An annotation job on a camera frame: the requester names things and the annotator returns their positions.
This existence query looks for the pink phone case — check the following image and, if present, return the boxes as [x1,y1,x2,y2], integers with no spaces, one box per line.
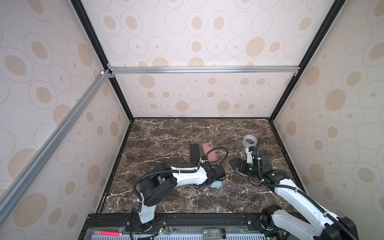
[202,142,218,163]

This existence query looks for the light blue phone case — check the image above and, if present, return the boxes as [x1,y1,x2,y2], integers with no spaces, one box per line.
[210,181,223,189]

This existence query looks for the phone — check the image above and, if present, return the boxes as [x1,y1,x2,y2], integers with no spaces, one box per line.
[189,144,201,163]

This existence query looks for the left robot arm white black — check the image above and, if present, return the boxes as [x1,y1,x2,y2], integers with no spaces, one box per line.
[133,163,226,224]

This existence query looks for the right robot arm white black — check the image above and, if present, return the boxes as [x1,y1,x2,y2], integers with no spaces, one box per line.
[230,147,359,240]

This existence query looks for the clear tape roll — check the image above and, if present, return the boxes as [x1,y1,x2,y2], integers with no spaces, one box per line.
[242,134,259,148]

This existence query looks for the small circuit board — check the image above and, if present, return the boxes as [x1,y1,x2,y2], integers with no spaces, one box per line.
[203,228,227,240]

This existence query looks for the pink marker pen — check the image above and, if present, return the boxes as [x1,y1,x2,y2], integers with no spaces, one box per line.
[94,231,122,237]

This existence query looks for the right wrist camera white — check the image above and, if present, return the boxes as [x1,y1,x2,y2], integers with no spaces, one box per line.
[246,146,255,164]

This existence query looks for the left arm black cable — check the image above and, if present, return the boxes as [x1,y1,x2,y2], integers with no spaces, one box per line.
[128,146,229,240]

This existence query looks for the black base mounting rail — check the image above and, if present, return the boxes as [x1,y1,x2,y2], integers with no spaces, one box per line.
[77,211,337,240]

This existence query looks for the horizontal aluminium rail back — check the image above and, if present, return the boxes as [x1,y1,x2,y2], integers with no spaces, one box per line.
[110,66,300,75]

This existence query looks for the diagonal aluminium rail left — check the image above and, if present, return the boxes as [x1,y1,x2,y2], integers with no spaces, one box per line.
[1,69,112,224]

